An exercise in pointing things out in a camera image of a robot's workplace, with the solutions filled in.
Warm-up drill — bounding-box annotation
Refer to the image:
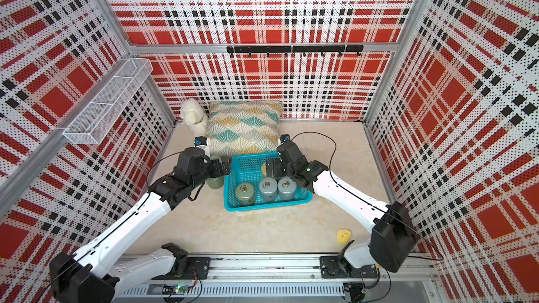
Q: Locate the yellow sponge toy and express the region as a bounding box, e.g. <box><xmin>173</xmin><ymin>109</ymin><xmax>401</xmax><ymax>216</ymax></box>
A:
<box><xmin>336</xmin><ymin>229</ymin><xmax>352</xmax><ymax>245</ymax></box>

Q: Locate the blue-grey tea canister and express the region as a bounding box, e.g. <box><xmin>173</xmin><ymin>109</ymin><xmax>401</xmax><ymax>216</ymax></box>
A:
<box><xmin>258</xmin><ymin>177</ymin><xmax>278</xmax><ymax>203</ymax></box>

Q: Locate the dark green tea canister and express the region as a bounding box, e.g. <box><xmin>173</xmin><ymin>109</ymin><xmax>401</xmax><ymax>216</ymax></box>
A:
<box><xmin>206</xmin><ymin>176</ymin><xmax>225</xmax><ymax>189</ymax></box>

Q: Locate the black wall hook rail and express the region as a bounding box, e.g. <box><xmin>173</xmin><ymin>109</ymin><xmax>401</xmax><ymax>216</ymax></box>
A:
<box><xmin>226</xmin><ymin>45</ymin><xmax>364</xmax><ymax>56</ymax></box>

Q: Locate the light blue tea canister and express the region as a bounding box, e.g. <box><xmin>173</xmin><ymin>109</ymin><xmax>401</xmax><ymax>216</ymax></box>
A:
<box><xmin>278</xmin><ymin>177</ymin><xmax>297</xmax><ymax>201</ymax></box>

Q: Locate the metal base rail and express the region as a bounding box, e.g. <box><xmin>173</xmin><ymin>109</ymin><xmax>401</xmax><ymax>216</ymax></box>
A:
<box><xmin>115</xmin><ymin>254</ymin><xmax>443</xmax><ymax>302</ymax></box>

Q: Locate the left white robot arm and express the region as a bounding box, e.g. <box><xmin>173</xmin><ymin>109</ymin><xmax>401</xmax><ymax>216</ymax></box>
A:
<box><xmin>49</xmin><ymin>147</ymin><xmax>232</xmax><ymax>302</ymax></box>

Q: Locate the olive green tea canister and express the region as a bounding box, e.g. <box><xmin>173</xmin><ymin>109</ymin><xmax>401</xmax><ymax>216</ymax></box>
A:
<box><xmin>235</xmin><ymin>182</ymin><xmax>256</xmax><ymax>206</ymax></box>

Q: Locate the green circuit board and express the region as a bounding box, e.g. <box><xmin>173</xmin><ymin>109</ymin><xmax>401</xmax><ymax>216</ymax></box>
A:
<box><xmin>161</xmin><ymin>285</ymin><xmax>190</xmax><ymax>297</ymax></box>

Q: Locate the clear wire wall shelf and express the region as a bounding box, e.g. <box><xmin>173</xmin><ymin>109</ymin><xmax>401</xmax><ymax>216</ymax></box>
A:
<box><xmin>63</xmin><ymin>58</ymin><xmax>152</xmax><ymax>145</ymax></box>

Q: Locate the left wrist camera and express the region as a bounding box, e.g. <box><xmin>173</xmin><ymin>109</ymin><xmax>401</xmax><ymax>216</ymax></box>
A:
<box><xmin>194</xmin><ymin>136</ymin><xmax>211</xmax><ymax>156</ymax></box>

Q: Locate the yellow-green tea canister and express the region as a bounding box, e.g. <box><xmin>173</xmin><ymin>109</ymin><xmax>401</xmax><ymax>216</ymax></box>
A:
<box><xmin>261</xmin><ymin>163</ymin><xmax>268</xmax><ymax>178</ymax></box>

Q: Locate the white plush toy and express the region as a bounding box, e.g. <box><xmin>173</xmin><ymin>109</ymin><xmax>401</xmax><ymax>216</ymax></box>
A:
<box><xmin>180</xmin><ymin>99</ymin><xmax>209</xmax><ymax>137</ymax></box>

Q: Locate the teal plastic basket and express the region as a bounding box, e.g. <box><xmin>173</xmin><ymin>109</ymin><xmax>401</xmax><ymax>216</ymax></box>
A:
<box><xmin>223</xmin><ymin>151</ymin><xmax>313</xmax><ymax>212</ymax></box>

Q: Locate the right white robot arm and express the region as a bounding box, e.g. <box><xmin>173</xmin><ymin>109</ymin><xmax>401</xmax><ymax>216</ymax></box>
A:
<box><xmin>265</xmin><ymin>140</ymin><xmax>419</xmax><ymax>277</ymax></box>

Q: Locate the fan-patterned cushion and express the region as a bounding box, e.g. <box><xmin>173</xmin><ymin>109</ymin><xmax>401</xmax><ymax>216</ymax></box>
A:
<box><xmin>205</xmin><ymin>100</ymin><xmax>283</xmax><ymax>159</ymax></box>

